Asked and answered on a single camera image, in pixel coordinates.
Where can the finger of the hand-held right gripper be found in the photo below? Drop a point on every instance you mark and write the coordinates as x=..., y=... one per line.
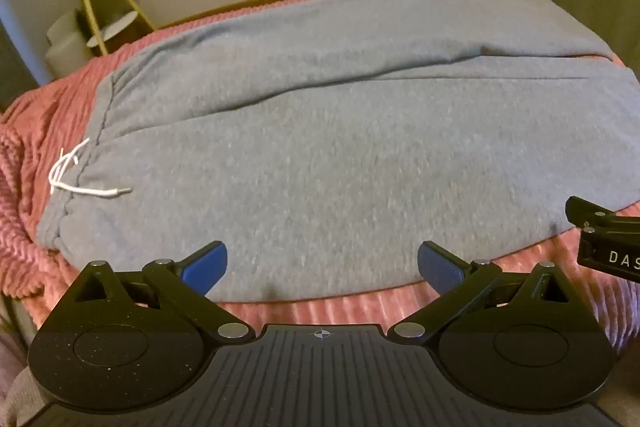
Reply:
x=587, y=213

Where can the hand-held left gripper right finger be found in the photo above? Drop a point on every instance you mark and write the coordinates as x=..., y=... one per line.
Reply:
x=440, y=269

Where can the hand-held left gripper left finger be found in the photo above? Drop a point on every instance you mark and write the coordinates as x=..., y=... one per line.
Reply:
x=207, y=266

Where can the pink ribbed blanket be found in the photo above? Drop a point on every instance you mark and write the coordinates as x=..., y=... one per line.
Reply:
x=35, y=117

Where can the white round storage box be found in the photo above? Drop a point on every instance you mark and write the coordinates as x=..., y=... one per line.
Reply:
x=67, y=47

